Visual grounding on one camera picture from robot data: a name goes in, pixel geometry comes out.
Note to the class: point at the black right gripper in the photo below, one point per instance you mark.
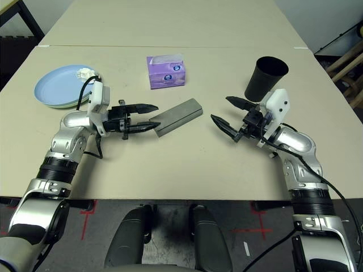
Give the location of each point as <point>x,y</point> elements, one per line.
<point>252,122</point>

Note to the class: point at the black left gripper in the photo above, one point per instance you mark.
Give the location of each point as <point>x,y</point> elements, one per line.
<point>116,120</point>

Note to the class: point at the grey glasses case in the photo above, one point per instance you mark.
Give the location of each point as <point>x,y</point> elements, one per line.
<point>178,113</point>

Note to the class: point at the white tissue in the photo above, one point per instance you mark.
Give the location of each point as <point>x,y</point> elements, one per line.
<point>84,73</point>

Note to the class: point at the blue plastic plate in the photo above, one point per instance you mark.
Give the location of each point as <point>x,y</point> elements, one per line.
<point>54,85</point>

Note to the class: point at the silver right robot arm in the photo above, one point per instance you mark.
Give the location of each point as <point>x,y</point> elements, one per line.
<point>297,141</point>

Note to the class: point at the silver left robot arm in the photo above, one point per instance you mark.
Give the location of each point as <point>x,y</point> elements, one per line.
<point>71,122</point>

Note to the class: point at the purple tissue pack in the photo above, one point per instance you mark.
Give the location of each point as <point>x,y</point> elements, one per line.
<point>164,80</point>

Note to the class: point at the black plastic cup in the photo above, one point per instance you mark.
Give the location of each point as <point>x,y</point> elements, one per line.
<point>263,82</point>

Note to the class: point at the red floor tape cross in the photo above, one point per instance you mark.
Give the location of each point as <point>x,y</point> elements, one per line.
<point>262,230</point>
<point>85,224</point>

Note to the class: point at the wooden rack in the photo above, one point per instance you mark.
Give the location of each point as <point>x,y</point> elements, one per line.
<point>347,71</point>

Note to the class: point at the grey robot left leg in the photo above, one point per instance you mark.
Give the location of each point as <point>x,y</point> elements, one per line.
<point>127,241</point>

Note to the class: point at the grey robot leg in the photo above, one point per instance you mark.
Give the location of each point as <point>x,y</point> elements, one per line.
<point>212,243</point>
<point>127,241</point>

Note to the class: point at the grey robot right leg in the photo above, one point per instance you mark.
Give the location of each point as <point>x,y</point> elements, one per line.
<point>212,243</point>

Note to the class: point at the white floor tape strip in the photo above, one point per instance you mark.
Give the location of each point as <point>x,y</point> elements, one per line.
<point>246,248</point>

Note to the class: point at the black foam floor mat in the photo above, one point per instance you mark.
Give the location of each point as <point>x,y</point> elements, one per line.
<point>14,56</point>

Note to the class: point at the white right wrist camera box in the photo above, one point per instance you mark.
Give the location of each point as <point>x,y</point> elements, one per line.
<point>276,107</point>

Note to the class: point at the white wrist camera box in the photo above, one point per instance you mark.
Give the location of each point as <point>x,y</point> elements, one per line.
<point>276,107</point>
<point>97,96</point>

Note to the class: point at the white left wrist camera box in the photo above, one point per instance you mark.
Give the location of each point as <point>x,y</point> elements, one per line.
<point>97,96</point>

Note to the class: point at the beige side table black frame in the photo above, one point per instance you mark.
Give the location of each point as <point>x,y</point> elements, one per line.
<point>8,11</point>

